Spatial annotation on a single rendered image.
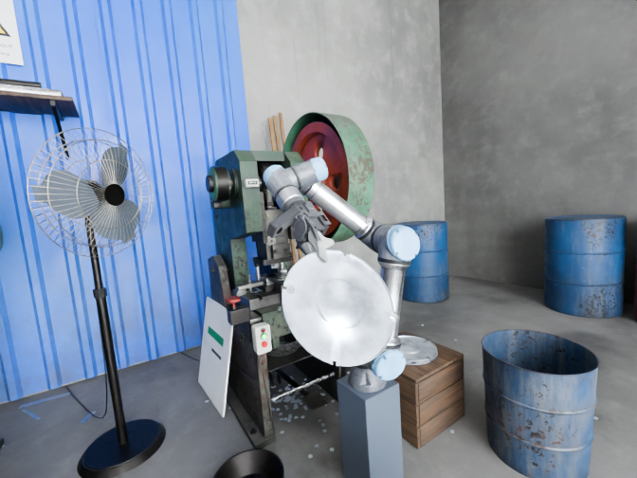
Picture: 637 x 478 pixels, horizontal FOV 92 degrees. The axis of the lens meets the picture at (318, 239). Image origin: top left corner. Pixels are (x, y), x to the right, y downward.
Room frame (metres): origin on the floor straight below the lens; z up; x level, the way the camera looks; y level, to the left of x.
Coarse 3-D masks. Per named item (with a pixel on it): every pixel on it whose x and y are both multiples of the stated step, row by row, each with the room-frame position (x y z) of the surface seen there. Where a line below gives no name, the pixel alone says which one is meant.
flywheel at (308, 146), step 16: (304, 128) 2.06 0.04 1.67; (320, 128) 1.91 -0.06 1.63; (304, 144) 2.13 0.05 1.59; (320, 144) 1.98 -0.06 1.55; (336, 144) 1.79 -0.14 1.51; (304, 160) 2.16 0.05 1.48; (336, 160) 1.86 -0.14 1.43; (336, 176) 2.01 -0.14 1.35; (336, 192) 1.87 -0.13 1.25; (336, 224) 1.83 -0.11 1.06
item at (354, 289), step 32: (352, 256) 0.82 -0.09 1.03; (320, 288) 0.72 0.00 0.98; (352, 288) 0.75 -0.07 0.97; (384, 288) 0.79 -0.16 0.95; (288, 320) 0.66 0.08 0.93; (320, 320) 0.68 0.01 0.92; (352, 320) 0.70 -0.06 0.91; (384, 320) 0.73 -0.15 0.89; (320, 352) 0.63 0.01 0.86; (352, 352) 0.66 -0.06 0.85
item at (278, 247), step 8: (264, 208) 1.79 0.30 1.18; (272, 208) 1.80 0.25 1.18; (272, 216) 1.75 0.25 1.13; (272, 240) 1.72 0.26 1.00; (280, 240) 1.77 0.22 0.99; (288, 240) 1.80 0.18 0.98; (264, 248) 1.74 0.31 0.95; (272, 248) 1.71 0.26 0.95; (280, 248) 1.73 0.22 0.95; (288, 248) 1.80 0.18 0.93; (264, 256) 1.75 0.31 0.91; (272, 256) 1.72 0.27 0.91; (280, 256) 1.73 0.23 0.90
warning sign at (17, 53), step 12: (0, 0) 2.11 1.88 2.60; (0, 12) 2.10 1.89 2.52; (12, 12) 2.13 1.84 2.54; (0, 24) 2.10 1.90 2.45; (12, 24) 2.13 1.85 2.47; (0, 36) 2.09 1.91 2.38; (12, 36) 2.12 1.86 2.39; (0, 48) 2.09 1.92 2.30; (12, 48) 2.12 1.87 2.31; (0, 60) 2.08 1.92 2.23; (12, 60) 2.11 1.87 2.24
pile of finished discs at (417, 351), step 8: (400, 336) 1.74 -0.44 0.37; (408, 336) 1.73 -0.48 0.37; (408, 344) 1.62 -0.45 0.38; (416, 344) 1.62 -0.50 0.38; (424, 344) 1.62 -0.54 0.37; (432, 344) 1.61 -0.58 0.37; (408, 352) 1.54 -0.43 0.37; (416, 352) 1.54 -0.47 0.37; (424, 352) 1.54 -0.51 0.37; (432, 352) 1.53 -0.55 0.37; (408, 360) 1.46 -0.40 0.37; (416, 360) 1.45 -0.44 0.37; (424, 360) 1.47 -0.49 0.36; (432, 360) 1.48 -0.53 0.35
